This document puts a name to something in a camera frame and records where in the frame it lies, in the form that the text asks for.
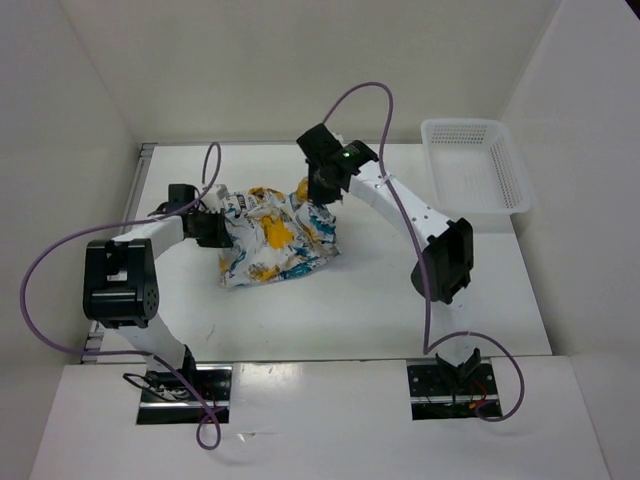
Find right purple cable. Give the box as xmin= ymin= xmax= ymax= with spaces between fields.
xmin=322 ymin=81 xmax=526 ymax=424

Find purple cable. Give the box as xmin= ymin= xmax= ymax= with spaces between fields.
xmin=19 ymin=141 xmax=224 ymax=451
xmin=322 ymin=81 xmax=526 ymax=424

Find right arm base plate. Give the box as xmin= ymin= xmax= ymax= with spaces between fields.
xmin=406 ymin=362 xmax=503 ymax=421

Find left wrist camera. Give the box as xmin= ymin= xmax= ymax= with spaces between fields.
xmin=200 ymin=184 xmax=229 ymax=213

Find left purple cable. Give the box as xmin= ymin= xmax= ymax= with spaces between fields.
xmin=19 ymin=141 xmax=224 ymax=451

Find white perforated plastic basket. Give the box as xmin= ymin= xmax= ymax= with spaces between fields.
xmin=420 ymin=118 xmax=531 ymax=215

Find colourful printed shorts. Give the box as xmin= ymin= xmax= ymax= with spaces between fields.
xmin=219 ymin=178 xmax=341 ymax=288

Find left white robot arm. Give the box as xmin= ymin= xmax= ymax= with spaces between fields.
xmin=83 ymin=184 xmax=232 ymax=400

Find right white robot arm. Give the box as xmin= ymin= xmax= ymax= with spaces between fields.
xmin=296 ymin=123 xmax=474 ymax=353

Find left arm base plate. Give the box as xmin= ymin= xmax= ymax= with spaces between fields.
xmin=123 ymin=364 xmax=233 ymax=425

